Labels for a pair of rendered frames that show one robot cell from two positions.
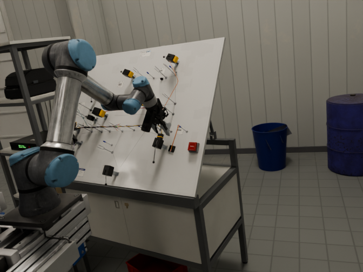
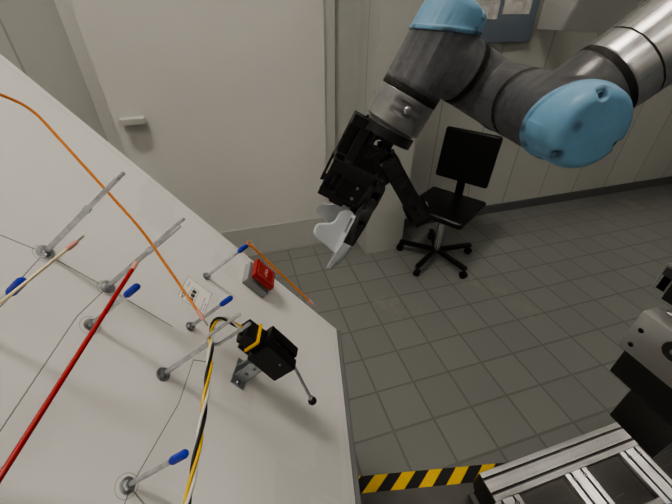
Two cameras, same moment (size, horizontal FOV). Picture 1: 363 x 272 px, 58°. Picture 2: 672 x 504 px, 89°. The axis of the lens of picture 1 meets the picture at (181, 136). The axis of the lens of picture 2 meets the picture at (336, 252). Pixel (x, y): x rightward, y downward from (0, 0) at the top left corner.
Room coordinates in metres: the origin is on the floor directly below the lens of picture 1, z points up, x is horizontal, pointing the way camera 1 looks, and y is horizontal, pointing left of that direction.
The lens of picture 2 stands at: (2.00, 0.45, 1.54)
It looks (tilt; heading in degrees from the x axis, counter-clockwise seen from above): 35 degrees down; 232
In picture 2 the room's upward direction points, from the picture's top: straight up
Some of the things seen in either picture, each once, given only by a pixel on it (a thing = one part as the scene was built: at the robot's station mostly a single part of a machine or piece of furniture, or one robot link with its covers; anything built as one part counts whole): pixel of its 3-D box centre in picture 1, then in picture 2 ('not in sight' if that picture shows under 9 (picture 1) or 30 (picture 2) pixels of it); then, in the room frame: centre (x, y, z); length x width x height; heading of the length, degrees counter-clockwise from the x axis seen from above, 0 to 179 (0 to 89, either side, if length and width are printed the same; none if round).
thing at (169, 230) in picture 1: (159, 227); not in sight; (1.83, 0.22, 0.60); 0.55 x 0.03 x 0.39; 57
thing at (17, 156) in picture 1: (29, 166); not in sight; (1.16, 0.57, 1.33); 0.13 x 0.12 x 0.14; 59
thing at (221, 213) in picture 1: (152, 199); not in sight; (2.23, 0.29, 0.60); 1.17 x 0.58 x 0.40; 57
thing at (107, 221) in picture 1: (96, 213); not in sight; (2.13, 0.68, 0.60); 0.55 x 0.02 x 0.39; 57
